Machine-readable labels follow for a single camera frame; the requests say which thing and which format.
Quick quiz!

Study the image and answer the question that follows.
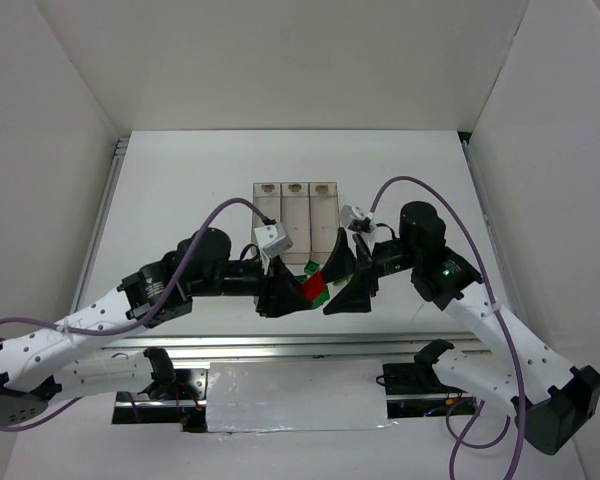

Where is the purple cable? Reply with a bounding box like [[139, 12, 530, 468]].
[[369, 175, 526, 480], [0, 198, 274, 432]]

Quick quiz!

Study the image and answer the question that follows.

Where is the red square lego brick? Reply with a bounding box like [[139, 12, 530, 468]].
[[301, 272, 328, 303]]

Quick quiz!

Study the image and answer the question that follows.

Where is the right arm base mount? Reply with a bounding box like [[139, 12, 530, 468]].
[[375, 340, 476, 419]]

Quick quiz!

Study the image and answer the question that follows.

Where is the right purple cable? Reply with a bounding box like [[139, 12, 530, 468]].
[[369, 175, 526, 480]]

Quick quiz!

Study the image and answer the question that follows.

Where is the green square lego brick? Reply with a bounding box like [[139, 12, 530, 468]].
[[304, 262, 320, 276]]

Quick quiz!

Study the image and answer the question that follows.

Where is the right side aluminium rail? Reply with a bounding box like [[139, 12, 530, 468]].
[[459, 132, 536, 354]]

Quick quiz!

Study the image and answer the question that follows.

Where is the left side aluminium rail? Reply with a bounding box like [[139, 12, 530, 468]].
[[70, 137, 130, 313]]

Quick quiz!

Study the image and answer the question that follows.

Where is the left clear plastic bin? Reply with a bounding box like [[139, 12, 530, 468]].
[[252, 182, 282, 221]]

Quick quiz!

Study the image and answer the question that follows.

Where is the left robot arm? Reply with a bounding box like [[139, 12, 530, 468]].
[[0, 228, 312, 432]]

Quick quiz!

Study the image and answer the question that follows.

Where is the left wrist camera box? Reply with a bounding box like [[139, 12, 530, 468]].
[[253, 223, 293, 258]]

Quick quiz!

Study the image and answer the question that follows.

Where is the white foil cover sheet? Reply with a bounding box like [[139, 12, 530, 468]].
[[206, 359, 390, 433]]

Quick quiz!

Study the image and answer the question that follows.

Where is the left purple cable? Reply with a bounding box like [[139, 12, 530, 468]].
[[0, 198, 274, 432]]

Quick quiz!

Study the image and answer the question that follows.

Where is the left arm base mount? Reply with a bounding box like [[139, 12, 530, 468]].
[[112, 347, 209, 433]]

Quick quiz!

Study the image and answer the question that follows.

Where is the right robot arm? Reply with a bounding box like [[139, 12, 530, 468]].
[[322, 201, 600, 455]]

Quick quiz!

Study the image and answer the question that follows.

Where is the aluminium table edge rail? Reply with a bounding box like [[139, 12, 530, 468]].
[[104, 333, 487, 362]]

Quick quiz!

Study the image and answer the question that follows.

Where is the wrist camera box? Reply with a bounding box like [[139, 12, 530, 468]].
[[339, 205, 374, 233], [253, 223, 293, 258]]

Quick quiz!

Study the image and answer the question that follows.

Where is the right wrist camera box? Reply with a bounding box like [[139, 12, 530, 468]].
[[339, 205, 374, 233]]

